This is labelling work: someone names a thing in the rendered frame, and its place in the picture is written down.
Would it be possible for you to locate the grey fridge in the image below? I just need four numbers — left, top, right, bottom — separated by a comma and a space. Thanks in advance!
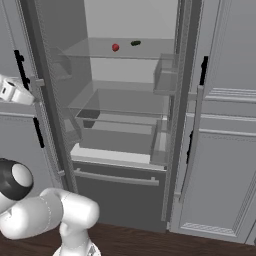
18, 0, 206, 234

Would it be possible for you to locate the glass fridge shelf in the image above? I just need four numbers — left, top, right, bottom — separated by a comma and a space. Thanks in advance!
59, 36, 176, 61
67, 79, 172, 118

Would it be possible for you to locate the black cupboard handle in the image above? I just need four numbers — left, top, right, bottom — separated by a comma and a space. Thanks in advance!
185, 130, 195, 165
13, 49, 31, 92
32, 116, 46, 150
198, 55, 210, 87

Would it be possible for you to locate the grey fridge right door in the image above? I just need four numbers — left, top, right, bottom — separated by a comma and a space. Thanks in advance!
161, 0, 206, 232

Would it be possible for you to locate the dark grey freezer drawer front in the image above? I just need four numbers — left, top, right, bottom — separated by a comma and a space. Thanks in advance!
71, 160, 168, 234

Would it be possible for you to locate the grey fridge left door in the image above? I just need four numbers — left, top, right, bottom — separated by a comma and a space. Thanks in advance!
18, 0, 94, 196

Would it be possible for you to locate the grey fridge door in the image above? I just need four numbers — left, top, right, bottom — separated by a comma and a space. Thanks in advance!
161, 0, 206, 232
18, 0, 94, 196

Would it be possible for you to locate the grey freezer drawer handle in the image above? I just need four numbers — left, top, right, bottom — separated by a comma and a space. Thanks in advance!
73, 167, 161, 187

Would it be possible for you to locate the clear fridge crisper drawer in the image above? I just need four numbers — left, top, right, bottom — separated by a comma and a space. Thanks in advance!
74, 109, 168, 158

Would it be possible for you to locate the grey cupboard door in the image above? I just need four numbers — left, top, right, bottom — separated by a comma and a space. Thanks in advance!
169, 112, 256, 245
186, 0, 256, 103
0, 0, 36, 113
0, 109, 65, 201

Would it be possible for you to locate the clear fridge door bin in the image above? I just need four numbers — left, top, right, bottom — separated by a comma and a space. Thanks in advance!
152, 52, 180, 97
62, 109, 83, 145
49, 45, 73, 82
149, 117, 172, 167

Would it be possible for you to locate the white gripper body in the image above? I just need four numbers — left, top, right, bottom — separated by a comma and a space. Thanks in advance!
9, 87, 36, 106

